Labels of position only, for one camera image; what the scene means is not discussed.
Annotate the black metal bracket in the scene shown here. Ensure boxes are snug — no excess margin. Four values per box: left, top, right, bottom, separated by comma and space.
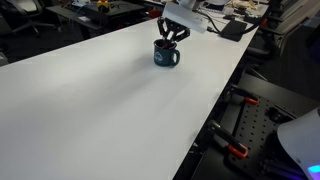
266, 106, 294, 125

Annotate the small red object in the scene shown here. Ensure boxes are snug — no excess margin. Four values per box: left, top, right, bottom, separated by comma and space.
148, 8, 163, 20

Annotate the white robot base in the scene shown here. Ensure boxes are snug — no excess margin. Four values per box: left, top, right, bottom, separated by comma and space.
277, 107, 320, 180

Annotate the black desk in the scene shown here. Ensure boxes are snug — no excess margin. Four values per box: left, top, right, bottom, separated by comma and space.
46, 0, 148, 40

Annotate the beige cloth pile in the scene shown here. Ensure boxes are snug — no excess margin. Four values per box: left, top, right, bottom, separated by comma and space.
231, 0, 258, 11

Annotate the yellow emergency stop button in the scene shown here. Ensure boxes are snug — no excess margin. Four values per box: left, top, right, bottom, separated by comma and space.
96, 0, 111, 13

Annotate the black office chair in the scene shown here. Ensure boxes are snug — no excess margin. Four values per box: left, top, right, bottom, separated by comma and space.
0, 0, 56, 36

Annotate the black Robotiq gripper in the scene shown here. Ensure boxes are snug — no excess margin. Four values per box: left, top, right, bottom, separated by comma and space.
157, 17, 192, 44

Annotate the black clamp orange handle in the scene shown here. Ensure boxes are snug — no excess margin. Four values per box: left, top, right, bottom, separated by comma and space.
208, 119, 250, 160
229, 84, 260, 106

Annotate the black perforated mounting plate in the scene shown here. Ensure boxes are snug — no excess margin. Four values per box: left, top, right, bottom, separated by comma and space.
228, 94, 298, 179

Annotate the dark green enamel mug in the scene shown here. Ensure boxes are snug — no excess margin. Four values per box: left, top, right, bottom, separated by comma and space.
153, 38, 181, 68

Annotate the black cable bundle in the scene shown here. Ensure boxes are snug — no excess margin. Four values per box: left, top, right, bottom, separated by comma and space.
205, 0, 280, 34

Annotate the grey office chair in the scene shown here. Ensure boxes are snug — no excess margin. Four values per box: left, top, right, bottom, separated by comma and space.
246, 0, 320, 68

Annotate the black robot cart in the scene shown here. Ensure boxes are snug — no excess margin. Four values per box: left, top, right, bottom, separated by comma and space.
173, 71, 320, 180

